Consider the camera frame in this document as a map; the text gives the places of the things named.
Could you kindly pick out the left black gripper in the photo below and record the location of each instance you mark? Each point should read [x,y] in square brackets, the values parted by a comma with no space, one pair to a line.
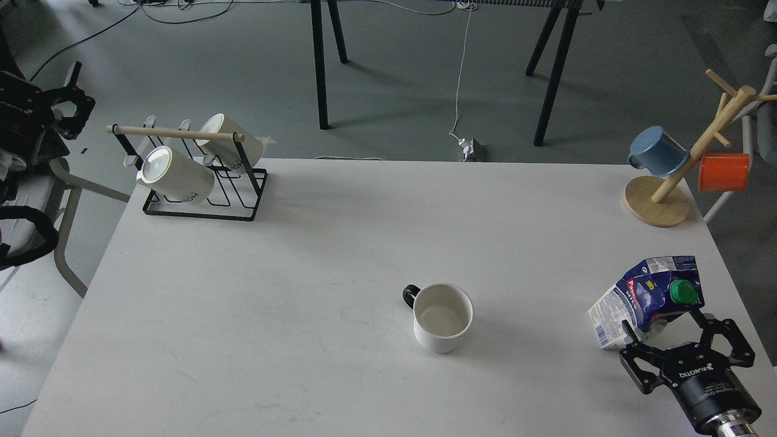
[26,112]

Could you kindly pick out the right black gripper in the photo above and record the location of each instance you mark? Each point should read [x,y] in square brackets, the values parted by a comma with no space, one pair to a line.
[710,388]

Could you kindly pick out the blue white milk carton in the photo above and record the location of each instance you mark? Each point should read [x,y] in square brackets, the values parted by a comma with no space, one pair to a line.
[650,295]

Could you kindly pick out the white mug with black handle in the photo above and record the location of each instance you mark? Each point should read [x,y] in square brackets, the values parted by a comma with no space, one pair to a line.
[442,315]

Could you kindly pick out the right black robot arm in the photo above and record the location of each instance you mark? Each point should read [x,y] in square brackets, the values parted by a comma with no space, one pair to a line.
[645,364]

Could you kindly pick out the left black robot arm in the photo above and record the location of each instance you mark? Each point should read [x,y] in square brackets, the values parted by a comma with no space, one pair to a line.
[27,112]

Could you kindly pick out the grey office chair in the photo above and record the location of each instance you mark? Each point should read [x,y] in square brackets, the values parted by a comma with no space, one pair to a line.
[61,200]

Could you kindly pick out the front cream mug on rack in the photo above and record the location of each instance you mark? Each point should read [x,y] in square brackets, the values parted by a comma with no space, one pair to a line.
[176,176]

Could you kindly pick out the cream mug on rack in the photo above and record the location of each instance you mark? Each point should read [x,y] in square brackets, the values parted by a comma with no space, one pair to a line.
[176,176]
[226,150]

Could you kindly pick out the rear cream mug on rack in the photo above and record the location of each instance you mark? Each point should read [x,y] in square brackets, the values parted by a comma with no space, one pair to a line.
[226,150]

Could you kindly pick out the wooden mug tree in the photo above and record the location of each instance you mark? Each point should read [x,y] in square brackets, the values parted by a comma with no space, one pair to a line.
[658,201]

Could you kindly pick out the orange mug on tree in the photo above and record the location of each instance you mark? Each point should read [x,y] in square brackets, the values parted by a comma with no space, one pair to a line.
[723,172]

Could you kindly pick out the blue mug on tree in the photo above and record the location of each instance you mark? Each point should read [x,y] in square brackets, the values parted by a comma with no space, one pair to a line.
[657,152]

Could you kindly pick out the white power adapter on floor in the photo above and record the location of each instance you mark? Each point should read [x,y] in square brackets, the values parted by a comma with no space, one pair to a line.
[472,150]

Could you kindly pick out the right black table legs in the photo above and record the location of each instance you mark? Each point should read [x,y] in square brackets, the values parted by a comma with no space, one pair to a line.
[572,12]

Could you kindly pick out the black wire mug rack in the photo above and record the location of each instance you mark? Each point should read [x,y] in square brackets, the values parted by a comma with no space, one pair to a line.
[234,197]

